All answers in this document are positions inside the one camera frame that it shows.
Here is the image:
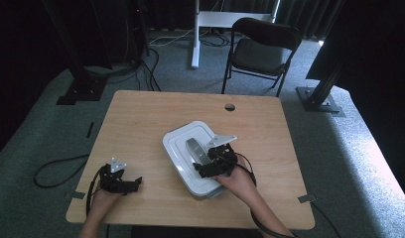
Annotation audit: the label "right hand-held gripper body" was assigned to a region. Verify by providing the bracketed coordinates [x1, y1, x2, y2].
[204, 134, 238, 177]

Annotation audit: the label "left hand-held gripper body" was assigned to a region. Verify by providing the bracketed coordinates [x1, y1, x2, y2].
[99, 157, 129, 193]

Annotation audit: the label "clear storage box grey latches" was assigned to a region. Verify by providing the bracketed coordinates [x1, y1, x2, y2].
[190, 186, 226, 200]

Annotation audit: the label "white lidded plastic container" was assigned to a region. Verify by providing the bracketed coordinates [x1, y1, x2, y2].
[162, 120, 226, 198]

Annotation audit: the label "person's left hand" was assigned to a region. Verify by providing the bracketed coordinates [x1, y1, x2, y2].
[90, 190, 124, 216]

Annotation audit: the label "person's right hand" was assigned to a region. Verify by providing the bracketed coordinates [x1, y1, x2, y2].
[213, 163, 258, 199]

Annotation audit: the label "grey tape piece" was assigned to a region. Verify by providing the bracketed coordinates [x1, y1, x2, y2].
[64, 190, 86, 200]
[298, 193, 318, 203]

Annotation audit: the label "black metal stand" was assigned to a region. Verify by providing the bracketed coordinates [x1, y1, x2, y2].
[41, 0, 109, 106]
[295, 0, 346, 118]

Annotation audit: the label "black folding chair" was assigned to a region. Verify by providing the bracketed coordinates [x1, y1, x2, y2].
[220, 17, 304, 98]

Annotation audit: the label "dark equipment rack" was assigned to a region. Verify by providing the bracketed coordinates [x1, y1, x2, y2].
[90, 0, 150, 67]

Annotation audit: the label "left hand-held gripper cable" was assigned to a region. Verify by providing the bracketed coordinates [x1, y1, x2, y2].
[85, 164, 107, 216]

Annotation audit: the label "hand-held gripper cable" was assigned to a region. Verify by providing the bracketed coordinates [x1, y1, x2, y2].
[85, 164, 107, 216]
[234, 152, 298, 238]

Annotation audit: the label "black cable loop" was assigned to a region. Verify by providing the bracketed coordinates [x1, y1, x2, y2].
[33, 153, 90, 189]

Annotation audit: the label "right hand-held gripper cable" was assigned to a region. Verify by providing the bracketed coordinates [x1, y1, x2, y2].
[234, 152, 298, 238]

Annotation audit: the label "bundle of black cables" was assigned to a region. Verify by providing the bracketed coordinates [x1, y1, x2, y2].
[84, 48, 162, 92]

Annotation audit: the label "thin black cable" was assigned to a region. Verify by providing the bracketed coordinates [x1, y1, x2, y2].
[311, 201, 342, 238]

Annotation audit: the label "white cable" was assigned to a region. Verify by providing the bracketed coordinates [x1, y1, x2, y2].
[149, 28, 196, 48]

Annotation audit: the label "white desk frame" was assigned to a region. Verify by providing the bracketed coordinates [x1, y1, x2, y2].
[190, 0, 281, 69]

